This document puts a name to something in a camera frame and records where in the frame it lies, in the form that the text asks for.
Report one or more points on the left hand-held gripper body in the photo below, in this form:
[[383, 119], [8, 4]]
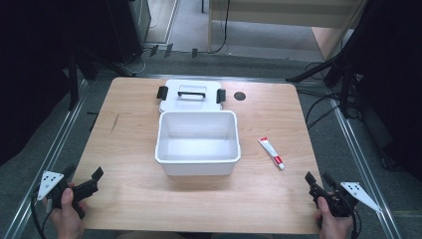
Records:
[[49, 181]]

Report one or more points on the black cabinet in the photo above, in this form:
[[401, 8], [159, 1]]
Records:
[[126, 30]]

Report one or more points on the white plastic storage box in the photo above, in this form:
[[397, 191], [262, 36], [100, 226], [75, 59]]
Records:
[[197, 142]]

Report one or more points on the person's left hand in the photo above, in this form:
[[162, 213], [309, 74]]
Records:
[[68, 219]]

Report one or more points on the aluminium floor rail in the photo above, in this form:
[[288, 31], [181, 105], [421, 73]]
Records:
[[361, 162], [43, 162]]

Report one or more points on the white lid with black latches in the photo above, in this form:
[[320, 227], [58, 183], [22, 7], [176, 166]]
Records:
[[192, 98]]

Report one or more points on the white and red tube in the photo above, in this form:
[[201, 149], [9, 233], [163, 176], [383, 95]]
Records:
[[272, 152]]

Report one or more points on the black tripod stand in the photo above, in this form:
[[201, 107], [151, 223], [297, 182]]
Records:
[[73, 83], [341, 79]]

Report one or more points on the person's right hand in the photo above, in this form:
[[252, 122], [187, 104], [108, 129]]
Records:
[[333, 225]]

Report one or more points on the light wooden furniture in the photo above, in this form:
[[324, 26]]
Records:
[[282, 13]]

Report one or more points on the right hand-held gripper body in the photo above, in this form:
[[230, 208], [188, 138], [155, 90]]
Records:
[[345, 195]]

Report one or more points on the round dark table grommet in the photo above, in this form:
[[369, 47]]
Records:
[[239, 96]]

